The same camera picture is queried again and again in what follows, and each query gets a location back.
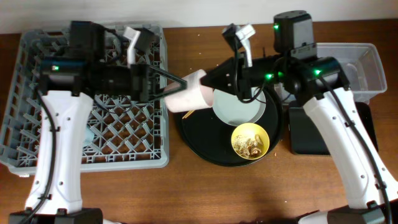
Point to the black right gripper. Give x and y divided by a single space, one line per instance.
234 66

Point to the blue plastic cup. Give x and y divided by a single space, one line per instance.
89 136

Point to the clear plastic waste bin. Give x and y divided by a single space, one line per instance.
362 66

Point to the round black tray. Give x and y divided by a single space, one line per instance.
210 138

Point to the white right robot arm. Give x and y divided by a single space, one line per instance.
321 87

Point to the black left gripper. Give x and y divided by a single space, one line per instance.
140 84

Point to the grey round plate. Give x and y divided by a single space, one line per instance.
231 111

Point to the pink plastic cup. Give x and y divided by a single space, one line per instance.
195 97

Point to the yellow bowl with food scraps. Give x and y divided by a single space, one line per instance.
250 141

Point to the grey plastic dishwasher rack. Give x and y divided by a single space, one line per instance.
127 135

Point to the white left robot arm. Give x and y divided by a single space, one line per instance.
69 80

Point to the black rectangular bin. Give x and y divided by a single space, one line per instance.
305 139

